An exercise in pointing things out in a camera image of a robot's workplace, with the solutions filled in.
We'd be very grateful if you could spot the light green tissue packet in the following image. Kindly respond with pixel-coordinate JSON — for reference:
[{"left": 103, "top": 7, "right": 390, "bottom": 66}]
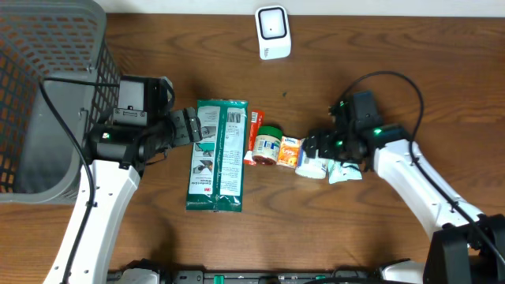
[{"left": 327, "top": 160, "right": 362, "bottom": 184}]

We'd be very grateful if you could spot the white tub container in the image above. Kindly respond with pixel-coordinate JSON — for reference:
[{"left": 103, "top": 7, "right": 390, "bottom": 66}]
[{"left": 295, "top": 139, "right": 327, "bottom": 180}]

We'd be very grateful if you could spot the orange snack packet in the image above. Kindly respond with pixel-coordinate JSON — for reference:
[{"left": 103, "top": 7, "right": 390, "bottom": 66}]
[{"left": 277, "top": 136, "right": 301, "bottom": 169}]

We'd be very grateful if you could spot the tall green white packet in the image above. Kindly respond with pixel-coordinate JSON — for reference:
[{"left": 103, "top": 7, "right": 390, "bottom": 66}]
[{"left": 185, "top": 100, "right": 249, "bottom": 212}]

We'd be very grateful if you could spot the red stick sachet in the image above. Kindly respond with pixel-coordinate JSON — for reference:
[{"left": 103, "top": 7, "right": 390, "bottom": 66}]
[{"left": 244, "top": 110, "right": 264, "bottom": 166}]

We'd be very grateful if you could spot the green lid jar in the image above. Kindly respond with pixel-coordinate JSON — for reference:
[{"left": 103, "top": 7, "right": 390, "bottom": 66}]
[{"left": 252, "top": 126, "right": 282, "bottom": 166}]

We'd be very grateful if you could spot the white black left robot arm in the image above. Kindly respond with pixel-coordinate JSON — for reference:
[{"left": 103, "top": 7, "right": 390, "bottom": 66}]
[{"left": 44, "top": 160, "right": 140, "bottom": 284}]

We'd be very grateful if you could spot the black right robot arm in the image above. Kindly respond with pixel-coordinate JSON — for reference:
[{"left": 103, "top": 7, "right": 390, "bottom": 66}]
[{"left": 302, "top": 124, "right": 504, "bottom": 283}]

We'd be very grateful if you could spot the white barcode scanner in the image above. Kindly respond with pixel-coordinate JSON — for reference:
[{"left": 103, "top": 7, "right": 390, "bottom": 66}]
[{"left": 255, "top": 5, "right": 292, "bottom": 61}]

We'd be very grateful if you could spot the grey plastic mesh basket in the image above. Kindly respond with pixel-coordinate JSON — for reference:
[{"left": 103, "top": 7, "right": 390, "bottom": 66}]
[{"left": 1, "top": 0, "right": 121, "bottom": 204}]

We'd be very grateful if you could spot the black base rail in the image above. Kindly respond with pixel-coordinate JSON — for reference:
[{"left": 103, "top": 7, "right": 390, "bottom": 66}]
[{"left": 106, "top": 269, "right": 380, "bottom": 284}]

